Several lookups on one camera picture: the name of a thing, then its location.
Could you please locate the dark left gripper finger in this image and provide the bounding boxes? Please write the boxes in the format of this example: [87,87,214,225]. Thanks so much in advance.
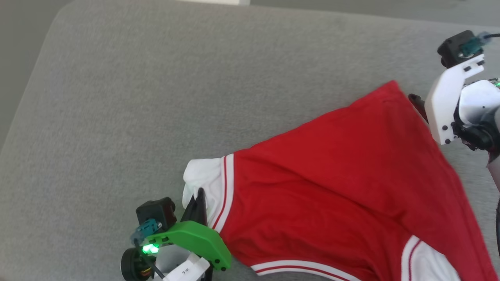
[195,188,209,229]
[180,194,200,224]

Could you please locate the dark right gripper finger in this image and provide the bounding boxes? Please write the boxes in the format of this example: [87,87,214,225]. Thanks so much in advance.
[408,93,430,125]

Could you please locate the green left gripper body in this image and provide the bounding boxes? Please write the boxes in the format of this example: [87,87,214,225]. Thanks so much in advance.
[145,221,232,272]

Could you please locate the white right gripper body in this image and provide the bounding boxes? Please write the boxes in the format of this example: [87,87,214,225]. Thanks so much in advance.
[424,54,486,146]

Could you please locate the red garment white trim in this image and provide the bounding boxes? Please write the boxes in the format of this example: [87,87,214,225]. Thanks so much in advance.
[182,80,499,281]

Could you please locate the left arm cable teal plug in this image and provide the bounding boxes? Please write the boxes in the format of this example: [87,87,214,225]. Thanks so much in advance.
[130,219,166,280]

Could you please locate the arm cable teal plug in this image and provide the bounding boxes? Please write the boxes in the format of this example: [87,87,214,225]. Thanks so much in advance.
[460,32,500,56]
[130,219,166,280]

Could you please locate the right arm cable teal plug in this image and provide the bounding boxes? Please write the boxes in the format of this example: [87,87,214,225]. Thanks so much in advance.
[460,32,500,56]

